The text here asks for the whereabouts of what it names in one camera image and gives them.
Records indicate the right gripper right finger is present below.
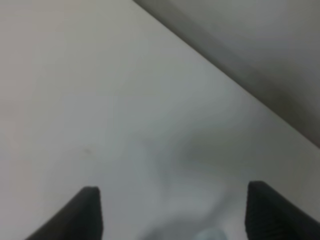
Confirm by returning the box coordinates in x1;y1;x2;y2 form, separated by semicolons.
244;181;320;240

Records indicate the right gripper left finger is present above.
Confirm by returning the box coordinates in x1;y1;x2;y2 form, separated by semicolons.
28;186;103;240

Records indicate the light blue porcelain teapot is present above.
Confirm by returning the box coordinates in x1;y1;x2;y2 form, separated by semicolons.
193;228;228;240

